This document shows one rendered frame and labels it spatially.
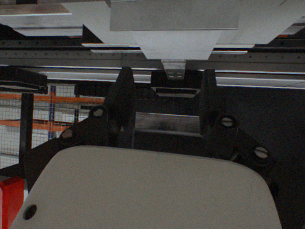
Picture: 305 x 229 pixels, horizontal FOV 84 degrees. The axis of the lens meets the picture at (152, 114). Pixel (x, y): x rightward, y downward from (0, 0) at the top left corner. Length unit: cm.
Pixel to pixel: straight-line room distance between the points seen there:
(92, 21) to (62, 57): 41
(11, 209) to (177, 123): 19
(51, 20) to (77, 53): 28
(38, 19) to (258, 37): 26
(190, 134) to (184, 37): 10
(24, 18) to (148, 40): 17
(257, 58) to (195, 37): 33
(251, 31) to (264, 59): 32
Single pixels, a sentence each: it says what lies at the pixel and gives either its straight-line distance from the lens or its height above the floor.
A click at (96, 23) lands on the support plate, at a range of 18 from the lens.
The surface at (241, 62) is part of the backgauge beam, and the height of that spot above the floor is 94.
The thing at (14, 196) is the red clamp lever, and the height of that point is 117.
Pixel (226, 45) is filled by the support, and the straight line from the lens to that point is 22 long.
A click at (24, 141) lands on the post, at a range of 137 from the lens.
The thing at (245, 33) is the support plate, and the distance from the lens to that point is 19.
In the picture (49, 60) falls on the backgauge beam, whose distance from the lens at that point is 60.
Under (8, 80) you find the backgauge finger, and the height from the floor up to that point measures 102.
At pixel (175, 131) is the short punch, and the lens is 21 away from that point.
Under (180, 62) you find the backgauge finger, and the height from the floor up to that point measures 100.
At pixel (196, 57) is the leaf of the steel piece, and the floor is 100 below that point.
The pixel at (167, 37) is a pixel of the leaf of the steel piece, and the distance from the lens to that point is 19.
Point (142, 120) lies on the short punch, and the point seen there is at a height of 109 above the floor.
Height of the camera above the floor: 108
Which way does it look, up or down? 1 degrees up
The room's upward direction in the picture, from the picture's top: 176 degrees counter-clockwise
